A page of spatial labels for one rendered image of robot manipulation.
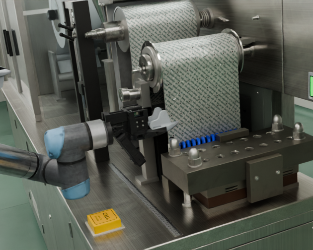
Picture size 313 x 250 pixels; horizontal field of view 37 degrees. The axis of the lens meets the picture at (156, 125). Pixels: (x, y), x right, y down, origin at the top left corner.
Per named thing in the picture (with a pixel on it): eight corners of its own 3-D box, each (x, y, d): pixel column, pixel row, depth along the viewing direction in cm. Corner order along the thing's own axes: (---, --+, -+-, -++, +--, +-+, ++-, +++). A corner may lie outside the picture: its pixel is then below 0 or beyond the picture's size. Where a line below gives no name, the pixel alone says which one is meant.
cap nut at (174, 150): (166, 154, 127) (164, 138, 126) (178, 151, 129) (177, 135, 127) (172, 157, 124) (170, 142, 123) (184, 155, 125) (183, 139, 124)
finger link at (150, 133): (168, 128, 126) (137, 134, 123) (169, 133, 127) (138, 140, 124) (161, 123, 130) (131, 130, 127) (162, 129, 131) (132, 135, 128)
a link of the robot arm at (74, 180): (68, 184, 133) (62, 148, 130) (98, 191, 126) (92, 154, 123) (47, 196, 127) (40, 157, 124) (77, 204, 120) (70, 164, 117)
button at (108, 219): (87, 223, 122) (86, 215, 121) (113, 216, 124) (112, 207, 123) (95, 235, 115) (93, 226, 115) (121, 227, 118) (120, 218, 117)
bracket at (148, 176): (133, 180, 145) (121, 83, 136) (153, 175, 147) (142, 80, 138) (139, 186, 140) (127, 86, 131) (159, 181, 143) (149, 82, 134)
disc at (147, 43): (143, 88, 140) (137, 38, 136) (145, 88, 140) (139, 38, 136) (163, 97, 127) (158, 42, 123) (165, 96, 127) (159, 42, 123)
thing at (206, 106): (169, 149, 133) (163, 85, 128) (240, 132, 142) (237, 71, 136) (169, 149, 133) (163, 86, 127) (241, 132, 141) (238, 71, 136)
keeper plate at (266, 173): (247, 200, 123) (245, 161, 120) (278, 190, 126) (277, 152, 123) (252, 204, 121) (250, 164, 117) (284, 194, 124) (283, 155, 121)
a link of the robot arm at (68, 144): (46, 157, 124) (40, 126, 121) (87, 148, 128) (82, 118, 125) (52, 166, 117) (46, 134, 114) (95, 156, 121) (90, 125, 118)
